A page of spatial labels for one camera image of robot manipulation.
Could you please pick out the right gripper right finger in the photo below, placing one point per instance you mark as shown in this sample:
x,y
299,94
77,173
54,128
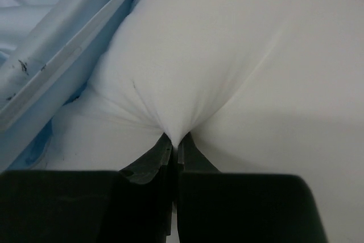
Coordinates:
x,y
190,159

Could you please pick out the white pillow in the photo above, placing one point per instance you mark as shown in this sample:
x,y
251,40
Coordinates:
x,y
262,85

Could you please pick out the light blue pillowcase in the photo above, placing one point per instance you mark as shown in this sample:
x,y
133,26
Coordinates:
x,y
47,69

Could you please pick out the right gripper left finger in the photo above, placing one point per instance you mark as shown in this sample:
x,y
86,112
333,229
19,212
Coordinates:
x,y
146,167

